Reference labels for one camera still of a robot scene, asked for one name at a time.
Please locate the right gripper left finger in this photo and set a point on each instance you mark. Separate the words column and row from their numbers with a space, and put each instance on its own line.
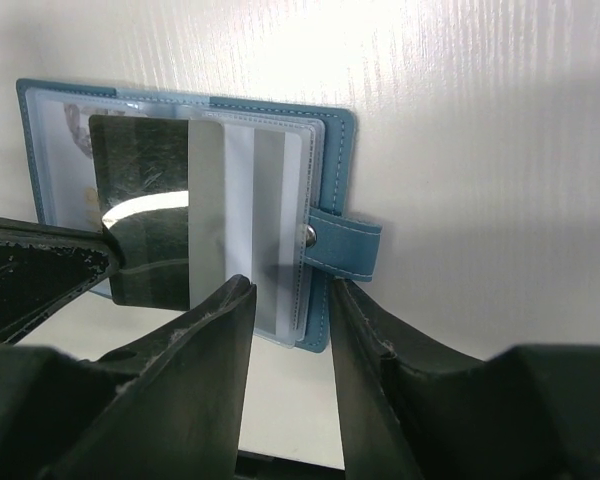
column 166, row 406

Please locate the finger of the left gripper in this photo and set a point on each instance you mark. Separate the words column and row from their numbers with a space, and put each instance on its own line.
column 43, row 268

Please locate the blue card holder wallet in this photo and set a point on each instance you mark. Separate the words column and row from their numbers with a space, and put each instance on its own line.
column 334, row 246

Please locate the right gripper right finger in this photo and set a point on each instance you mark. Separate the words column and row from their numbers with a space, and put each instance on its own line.
column 411, row 407

